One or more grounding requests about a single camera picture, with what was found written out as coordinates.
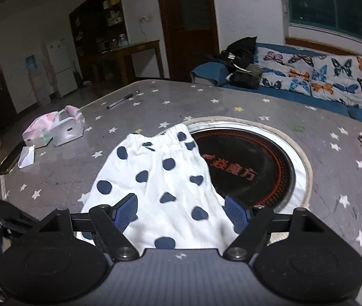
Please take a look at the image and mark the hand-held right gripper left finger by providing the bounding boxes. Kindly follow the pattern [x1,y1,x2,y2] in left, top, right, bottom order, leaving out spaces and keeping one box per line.
[39,193,139,261]

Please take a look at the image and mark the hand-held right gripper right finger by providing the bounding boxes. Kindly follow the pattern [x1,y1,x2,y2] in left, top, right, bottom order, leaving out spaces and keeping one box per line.
[223,195,325,261]

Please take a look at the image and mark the white polka dot shorts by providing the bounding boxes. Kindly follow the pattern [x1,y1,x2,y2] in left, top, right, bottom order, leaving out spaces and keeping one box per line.
[78,124,239,251]

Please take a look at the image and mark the round black induction cooker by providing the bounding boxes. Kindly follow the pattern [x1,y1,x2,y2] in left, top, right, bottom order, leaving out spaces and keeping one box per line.
[181,117,313,215]

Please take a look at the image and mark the grey star-print tablecloth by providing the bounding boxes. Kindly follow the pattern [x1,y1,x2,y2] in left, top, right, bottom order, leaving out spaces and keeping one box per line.
[0,80,362,306]

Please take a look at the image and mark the black pen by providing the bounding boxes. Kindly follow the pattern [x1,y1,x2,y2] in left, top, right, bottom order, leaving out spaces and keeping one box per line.
[106,91,141,109]

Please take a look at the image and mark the white crumpled paper packet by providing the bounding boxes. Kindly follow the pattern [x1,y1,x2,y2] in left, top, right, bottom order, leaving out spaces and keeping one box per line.
[18,145,35,169]

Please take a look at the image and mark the pink pastel gift bag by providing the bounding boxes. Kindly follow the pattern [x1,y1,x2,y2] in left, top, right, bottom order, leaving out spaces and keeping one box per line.
[22,111,61,149]

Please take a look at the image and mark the black smartphone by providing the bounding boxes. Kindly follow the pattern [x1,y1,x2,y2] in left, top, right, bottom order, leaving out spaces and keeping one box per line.
[0,142,26,175]

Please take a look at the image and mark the dark olive bag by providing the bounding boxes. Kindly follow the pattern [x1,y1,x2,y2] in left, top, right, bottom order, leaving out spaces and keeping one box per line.
[229,64,263,90]

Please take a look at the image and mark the blue sofa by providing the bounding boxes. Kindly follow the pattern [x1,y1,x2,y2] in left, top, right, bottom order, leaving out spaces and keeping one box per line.
[190,42,362,118]

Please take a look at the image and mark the wooden side table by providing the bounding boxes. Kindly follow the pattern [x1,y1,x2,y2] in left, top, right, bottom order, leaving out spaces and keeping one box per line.
[83,40,165,85]

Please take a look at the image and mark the white refrigerator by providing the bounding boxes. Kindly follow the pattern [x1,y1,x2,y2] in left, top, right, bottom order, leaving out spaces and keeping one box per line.
[42,38,79,97]

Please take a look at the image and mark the black bag on sofa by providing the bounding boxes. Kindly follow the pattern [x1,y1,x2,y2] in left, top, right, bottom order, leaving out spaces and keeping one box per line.
[204,37,258,69]

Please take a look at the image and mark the water dispenser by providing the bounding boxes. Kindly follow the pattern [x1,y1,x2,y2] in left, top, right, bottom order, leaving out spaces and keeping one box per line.
[25,55,53,106]

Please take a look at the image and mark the butterfly print cushion cover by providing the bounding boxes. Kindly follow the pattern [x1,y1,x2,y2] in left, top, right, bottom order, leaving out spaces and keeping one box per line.
[253,46,362,109]

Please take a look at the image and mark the dark wooden shelf cabinet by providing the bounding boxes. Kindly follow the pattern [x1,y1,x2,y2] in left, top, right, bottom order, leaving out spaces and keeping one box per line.
[69,0,130,82]

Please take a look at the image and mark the brown wooden door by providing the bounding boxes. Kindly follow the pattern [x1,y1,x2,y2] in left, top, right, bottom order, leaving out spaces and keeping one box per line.
[154,0,220,83]

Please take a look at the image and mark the white handled gift box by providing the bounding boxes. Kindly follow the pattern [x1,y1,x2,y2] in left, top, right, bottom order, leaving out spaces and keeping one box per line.
[51,105,86,147]

